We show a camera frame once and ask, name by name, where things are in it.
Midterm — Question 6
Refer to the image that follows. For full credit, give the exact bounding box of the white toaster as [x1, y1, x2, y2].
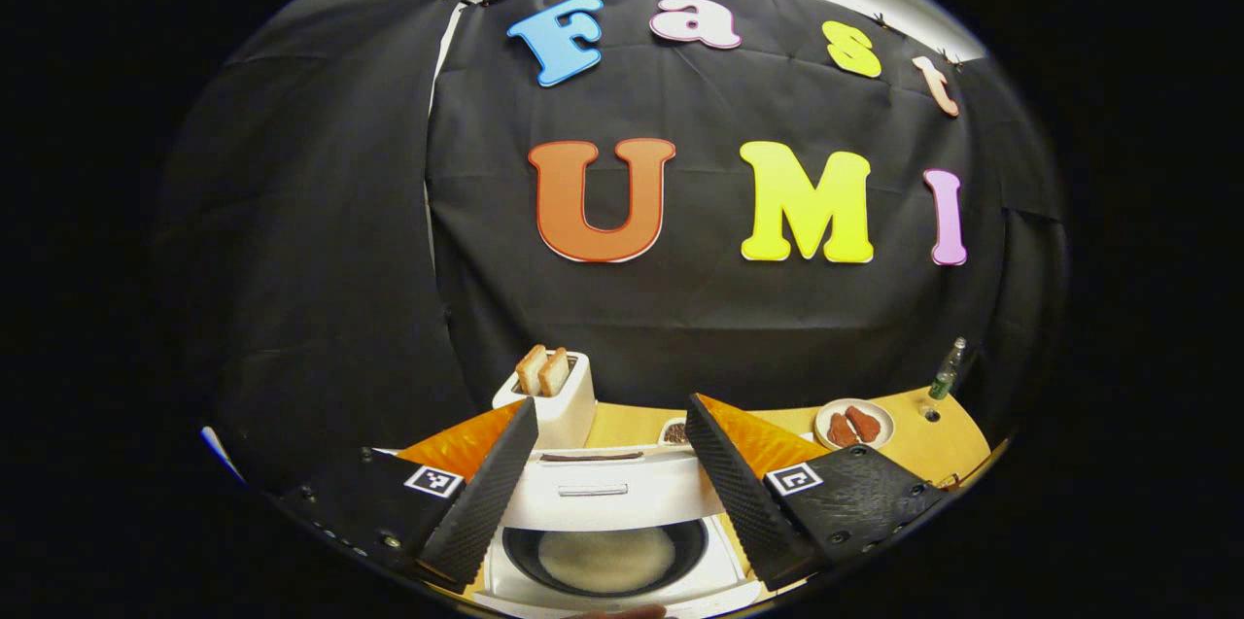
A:
[492, 351, 597, 451]

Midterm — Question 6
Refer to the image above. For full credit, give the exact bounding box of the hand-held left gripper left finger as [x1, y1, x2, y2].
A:
[275, 397, 540, 593]

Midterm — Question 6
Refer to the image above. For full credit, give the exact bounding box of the white rice cooker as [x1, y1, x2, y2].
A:
[474, 444, 769, 619]

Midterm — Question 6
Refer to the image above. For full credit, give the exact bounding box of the white rice portion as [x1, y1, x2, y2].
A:
[537, 527, 677, 586]

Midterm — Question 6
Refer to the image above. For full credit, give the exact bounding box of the white round plate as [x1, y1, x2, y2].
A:
[814, 398, 895, 451]

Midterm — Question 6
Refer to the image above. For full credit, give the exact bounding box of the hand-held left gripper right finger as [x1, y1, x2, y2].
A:
[684, 393, 951, 593]

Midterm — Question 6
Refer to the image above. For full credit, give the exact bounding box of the toast slice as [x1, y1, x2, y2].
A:
[515, 344, 548, 396]
[537, 348, 571, 397]

